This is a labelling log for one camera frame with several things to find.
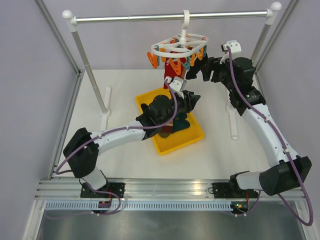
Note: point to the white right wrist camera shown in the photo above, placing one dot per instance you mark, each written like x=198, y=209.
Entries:
x=231, y=47

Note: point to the dark teal sock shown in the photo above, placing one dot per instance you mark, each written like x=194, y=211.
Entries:
x=180, y=122

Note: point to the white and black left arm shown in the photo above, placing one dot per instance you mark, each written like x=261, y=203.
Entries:
x=83, y=149

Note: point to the yellow plastic tray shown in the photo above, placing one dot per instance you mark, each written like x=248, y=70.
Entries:
x=178, y=139

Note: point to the aluminium table edge rail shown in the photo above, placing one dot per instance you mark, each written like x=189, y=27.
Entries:
x=68, y=188

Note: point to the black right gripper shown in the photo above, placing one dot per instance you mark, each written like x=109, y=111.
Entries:
x=213, y=64

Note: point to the black sock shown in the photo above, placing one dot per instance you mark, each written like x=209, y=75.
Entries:
x=145, y=109
x=198, y=65

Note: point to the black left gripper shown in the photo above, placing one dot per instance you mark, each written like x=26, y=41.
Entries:
x=189, y=101

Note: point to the white round clip hanger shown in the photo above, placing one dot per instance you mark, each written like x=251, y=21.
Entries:
x=183, y=45

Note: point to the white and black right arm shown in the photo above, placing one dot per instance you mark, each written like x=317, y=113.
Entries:
x=287, y=168

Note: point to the white slotted cable duct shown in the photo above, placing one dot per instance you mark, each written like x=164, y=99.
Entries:
x=133, y=205

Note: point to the silver clothes rack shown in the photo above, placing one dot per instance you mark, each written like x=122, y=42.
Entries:
x=270, y=14

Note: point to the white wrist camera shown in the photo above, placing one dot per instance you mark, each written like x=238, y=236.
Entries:
x=231, y=47
x=177, y=84

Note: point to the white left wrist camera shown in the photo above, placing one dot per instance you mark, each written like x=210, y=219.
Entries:
x=177, y=84

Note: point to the red sock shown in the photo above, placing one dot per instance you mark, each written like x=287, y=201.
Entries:
x=171, y=64

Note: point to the striped beige maroon sock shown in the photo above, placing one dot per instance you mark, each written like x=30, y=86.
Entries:
x=185, y=71

